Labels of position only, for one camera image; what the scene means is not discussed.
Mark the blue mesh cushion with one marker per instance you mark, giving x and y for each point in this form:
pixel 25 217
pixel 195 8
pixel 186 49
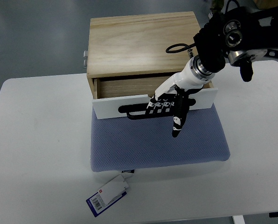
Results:
pixel 123 144

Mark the cardboard box corner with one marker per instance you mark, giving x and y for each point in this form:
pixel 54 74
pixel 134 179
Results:
pixel 263 4

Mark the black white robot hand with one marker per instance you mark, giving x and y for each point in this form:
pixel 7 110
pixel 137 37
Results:
pixel 173 94

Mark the white blue product tag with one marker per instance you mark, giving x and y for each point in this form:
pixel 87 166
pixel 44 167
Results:
pixel 107 195

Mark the metal latch on cabinet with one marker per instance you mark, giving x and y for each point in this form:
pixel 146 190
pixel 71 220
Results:
pixel 85 58

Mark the white table leg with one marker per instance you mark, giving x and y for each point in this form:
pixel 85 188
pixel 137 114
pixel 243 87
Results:
pixel 238 219

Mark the wooden drawer cabinet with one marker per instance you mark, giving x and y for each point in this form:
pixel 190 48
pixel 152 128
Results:
pixel 127 54

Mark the white drawer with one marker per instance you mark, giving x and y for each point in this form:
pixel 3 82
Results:
pixel 107 108

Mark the black drawer handle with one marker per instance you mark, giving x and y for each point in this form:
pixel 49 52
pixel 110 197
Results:
pixel 134 110

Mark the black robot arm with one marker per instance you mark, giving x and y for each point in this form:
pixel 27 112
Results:
pixel 238 35

